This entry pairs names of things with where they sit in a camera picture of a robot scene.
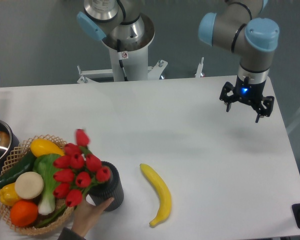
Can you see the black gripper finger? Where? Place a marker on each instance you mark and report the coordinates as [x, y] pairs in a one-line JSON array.
[[228, 95], [265, 107]]

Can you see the orange fruit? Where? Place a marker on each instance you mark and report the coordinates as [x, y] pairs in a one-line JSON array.
[[23, 213]]

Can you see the yellow bell pepper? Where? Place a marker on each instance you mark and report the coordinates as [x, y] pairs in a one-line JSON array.
[[8, 195]]

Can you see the dark grey ribbed vase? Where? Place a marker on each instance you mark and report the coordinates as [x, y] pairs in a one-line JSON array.
[[111, 189]]

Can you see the green chili pepper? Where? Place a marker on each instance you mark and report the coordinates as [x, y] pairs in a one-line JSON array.
[[52, 218]]

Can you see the person's hand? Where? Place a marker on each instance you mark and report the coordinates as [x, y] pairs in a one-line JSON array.
[[87, 215]]

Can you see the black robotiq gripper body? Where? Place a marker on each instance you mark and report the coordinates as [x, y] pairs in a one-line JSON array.
[[249, 94]]

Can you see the yellow squash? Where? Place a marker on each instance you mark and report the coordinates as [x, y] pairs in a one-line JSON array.
[[40, 147]]

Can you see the grey sleeve forearm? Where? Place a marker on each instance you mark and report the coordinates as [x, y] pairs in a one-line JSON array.
[[68, 234]]

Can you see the green bok choy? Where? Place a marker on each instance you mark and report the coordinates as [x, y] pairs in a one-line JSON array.
[[44, 166]]

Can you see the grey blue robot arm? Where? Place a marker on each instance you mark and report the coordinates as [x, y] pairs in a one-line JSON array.
[[239, 29]]

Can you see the red tulip bouquet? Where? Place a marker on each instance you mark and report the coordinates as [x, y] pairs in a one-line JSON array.
[[79, 170]]

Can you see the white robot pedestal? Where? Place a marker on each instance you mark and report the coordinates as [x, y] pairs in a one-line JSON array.
[[128, 46]]

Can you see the dark green cucumber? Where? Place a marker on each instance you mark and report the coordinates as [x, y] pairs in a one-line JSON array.
[[24, 165]]

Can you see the woven wicker basket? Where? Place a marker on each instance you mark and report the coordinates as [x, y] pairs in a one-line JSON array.
[[15, 156]]

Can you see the round beige bun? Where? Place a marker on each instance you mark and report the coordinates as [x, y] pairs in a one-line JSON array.
[[29, 185]]

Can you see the yellow banana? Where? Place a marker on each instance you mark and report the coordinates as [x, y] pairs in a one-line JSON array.
[[163, 192]]

